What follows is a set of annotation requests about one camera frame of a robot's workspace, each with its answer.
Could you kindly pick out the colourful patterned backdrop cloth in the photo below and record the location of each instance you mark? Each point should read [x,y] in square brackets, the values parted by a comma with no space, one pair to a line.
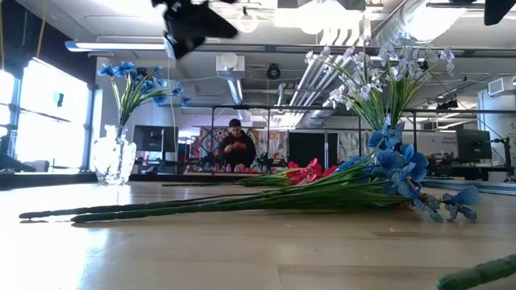
[266,143]

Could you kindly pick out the long overhead frame beam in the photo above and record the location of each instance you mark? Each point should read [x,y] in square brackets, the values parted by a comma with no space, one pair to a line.
[262,48]

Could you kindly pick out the black computer monitor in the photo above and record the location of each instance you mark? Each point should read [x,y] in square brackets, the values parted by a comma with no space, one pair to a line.
[153,139]
[473,144]

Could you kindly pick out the round white ceiling lamp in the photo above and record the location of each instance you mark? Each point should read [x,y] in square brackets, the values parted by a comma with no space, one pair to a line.
[246,30]

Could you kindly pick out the black camera tripod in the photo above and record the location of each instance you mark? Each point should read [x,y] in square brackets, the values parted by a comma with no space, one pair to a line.
[508,161]

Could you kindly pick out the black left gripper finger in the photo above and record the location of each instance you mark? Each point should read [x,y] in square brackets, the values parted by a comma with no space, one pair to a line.
[215,30]
[183,46]

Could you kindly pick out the thick green flower stem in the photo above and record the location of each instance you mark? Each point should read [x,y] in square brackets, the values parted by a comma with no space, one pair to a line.
[479,274]

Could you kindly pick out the large clear glass vase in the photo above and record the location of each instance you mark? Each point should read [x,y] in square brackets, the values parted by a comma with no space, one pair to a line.
[114,159]

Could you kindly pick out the white artificial flowers bunch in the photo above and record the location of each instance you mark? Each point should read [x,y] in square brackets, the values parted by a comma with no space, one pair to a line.
[318,80]

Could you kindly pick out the black cluttered desk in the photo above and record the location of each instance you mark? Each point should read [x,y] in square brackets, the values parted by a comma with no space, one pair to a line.
[471,171]

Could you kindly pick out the black background panel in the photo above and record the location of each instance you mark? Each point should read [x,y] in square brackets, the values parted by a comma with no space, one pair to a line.
[312,145]

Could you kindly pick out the black metal background rig frame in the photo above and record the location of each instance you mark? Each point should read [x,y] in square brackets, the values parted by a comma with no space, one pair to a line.
[242,106]

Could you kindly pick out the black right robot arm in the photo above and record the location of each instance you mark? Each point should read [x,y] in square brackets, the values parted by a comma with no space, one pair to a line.
[500,10]

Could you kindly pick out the person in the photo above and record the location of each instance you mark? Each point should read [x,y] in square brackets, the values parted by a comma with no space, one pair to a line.
[238,149]

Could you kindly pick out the bright window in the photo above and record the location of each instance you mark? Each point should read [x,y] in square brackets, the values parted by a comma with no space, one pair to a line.
[44,121]

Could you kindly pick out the black table edge rail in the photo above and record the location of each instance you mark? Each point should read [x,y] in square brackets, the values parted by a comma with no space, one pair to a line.
[48,178]

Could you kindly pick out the white wall air unit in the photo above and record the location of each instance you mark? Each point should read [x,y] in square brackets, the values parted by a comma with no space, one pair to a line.
[502,86]

